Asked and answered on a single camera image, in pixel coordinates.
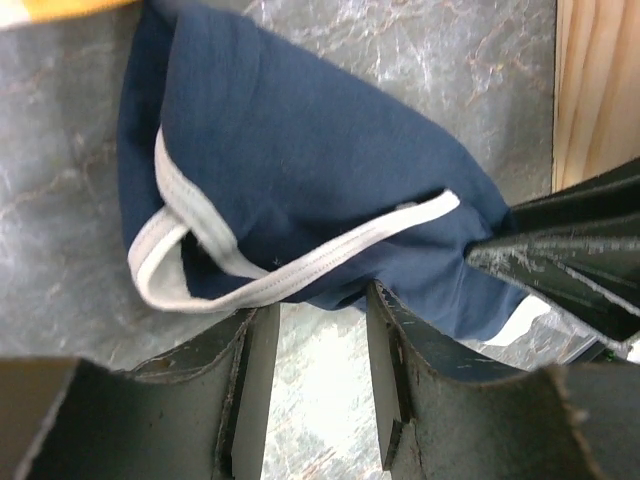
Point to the wooden compartment tray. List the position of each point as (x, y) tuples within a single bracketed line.
[(596, 92)]

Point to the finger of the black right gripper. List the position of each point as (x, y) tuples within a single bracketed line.
[(611, 199), (594, 279)]

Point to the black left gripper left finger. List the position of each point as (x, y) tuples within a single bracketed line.
[(198, 411)]

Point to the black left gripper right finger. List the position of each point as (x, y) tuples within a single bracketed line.
[(445, 411)]

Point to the navy blue white-trimmed underwear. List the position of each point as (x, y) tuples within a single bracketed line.
[(252, 172)]

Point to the yellow checkered cloth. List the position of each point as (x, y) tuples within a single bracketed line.
[(20, 12)]

